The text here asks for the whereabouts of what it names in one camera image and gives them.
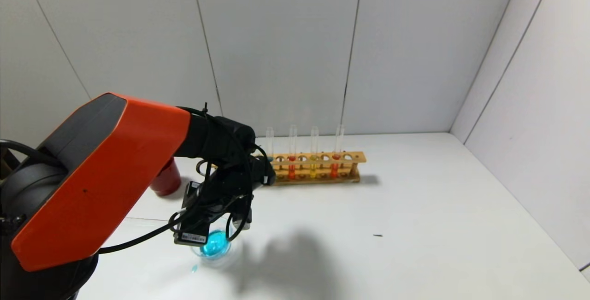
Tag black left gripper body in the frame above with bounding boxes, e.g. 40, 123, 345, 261
173, 181, 211, 247

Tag red pigment glass test tube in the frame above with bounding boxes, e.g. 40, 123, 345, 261
288, 124, 298, 181
330, 124, 344, 179

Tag yellow pigment glass test tube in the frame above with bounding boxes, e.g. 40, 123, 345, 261
310, 126, 320, 180

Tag wooden test tube rack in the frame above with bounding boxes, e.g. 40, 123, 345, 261
258, 151, 367, 186

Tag clear glass dish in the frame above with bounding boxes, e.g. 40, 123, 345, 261
190, 219, 236, 265

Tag red cup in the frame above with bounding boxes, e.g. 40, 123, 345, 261
149, 156, 182, 197

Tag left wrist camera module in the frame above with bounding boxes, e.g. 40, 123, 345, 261
173, 181, 213, 247

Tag thick black cable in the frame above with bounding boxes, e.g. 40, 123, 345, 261
98, 208, 194, 255

